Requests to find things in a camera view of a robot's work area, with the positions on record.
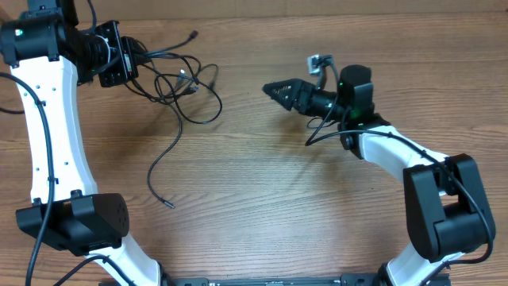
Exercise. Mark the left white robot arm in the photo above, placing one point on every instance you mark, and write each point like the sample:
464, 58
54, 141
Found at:
49, 57

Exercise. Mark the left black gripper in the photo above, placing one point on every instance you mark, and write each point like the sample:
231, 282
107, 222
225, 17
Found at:
128, 68

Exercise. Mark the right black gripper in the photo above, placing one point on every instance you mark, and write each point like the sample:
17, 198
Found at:
290, 94

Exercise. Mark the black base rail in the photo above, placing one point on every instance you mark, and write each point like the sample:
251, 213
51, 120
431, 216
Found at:
278, 281

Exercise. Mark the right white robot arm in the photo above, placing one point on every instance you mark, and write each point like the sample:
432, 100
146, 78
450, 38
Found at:
448, 217

